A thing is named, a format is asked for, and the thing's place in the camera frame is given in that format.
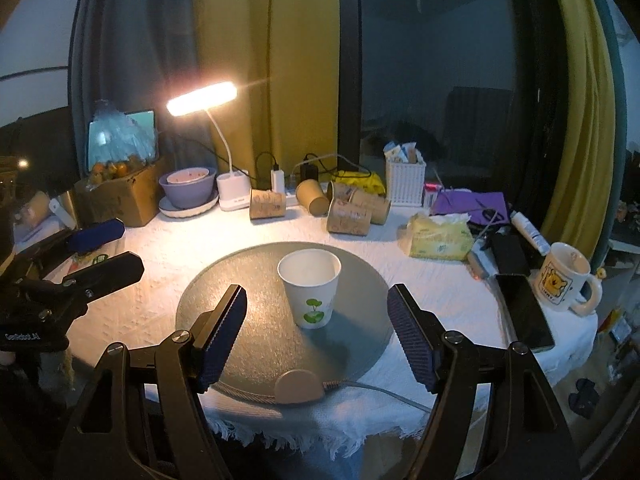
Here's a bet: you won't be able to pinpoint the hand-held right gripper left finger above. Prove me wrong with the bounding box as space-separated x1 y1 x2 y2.
52 284 248 480

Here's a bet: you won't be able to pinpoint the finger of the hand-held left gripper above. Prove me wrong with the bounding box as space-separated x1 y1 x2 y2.
14 217 126 267
41 251 146 312

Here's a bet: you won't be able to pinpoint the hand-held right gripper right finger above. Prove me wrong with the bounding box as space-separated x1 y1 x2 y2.
386 283 586 480

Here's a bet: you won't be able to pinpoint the white paper cup green print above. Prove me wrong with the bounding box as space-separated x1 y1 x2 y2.
277 249 342 330

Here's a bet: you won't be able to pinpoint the brown paper cup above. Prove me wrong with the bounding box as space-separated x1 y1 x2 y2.
350 188 392 226
326 198 374 236
249 188 287 220
327 181 359 202
295 178 331 217

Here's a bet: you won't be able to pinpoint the cardboard box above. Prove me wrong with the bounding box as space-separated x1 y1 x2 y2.
74 156 169 228

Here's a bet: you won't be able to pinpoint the pile of orange fruits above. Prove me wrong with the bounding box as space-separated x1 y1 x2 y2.
89 156 152 182

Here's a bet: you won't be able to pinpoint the round grey glass warming plate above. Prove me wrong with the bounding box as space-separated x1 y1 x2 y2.
175 242 391 404

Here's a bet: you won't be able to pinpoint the beige plate controller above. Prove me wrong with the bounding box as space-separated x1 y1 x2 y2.
274 369 326 405

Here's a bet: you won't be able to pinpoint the purple bowl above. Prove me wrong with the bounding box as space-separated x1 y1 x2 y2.
158 166 218 209

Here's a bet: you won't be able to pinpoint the yellow green tissue pack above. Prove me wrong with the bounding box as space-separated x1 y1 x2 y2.
398 212 475 261

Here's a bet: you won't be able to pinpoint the white plate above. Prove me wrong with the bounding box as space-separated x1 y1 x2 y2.
159 189 220 219

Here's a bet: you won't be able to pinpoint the grey device red light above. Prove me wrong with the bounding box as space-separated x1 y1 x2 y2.
467 249 494 281

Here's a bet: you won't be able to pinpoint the clear plastic bag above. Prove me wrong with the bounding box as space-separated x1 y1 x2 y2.
87 99 160 175

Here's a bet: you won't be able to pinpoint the pink bowl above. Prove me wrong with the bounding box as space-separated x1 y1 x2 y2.
166 169 211 185

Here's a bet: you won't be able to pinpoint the black smartphone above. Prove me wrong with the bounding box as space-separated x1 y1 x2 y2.
493 273 556 353

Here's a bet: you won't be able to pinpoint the teal screen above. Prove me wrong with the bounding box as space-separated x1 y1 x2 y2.
125 109 157 134

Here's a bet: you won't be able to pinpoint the black case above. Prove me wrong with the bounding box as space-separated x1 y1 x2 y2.
489 232 531 277

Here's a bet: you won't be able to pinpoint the purple pouch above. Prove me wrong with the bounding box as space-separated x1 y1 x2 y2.
430 190 511 224

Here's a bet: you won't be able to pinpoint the white woven basket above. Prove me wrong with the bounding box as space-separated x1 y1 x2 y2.
384 159 427 206

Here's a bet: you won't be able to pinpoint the yellow plastic bag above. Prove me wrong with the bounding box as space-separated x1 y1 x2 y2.
332 169 387 196

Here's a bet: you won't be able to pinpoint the white tube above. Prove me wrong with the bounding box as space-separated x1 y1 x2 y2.
509 211 551 256

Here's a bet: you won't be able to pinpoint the white mug yellow bear print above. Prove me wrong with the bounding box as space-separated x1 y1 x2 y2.
529 242 604 317

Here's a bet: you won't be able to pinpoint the white desk lamp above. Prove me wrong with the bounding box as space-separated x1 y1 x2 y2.
166 81 251 212

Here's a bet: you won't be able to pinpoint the packets in basket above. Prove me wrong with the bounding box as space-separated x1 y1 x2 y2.
383 140 424 165

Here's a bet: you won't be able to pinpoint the dark blue slipper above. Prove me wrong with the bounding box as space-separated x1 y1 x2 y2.
567 377 599 419

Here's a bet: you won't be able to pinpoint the grey blue curtain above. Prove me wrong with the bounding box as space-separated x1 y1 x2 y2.
69 0 202 177

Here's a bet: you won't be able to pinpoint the yellow curtain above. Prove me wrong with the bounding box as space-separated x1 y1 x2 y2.
541 0 619 262
192 0 352 182

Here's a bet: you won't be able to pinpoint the grey plate cable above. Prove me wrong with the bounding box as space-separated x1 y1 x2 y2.
322 380 434 414

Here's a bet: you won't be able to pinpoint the black window frame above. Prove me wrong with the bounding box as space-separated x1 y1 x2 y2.
339 0 364 172

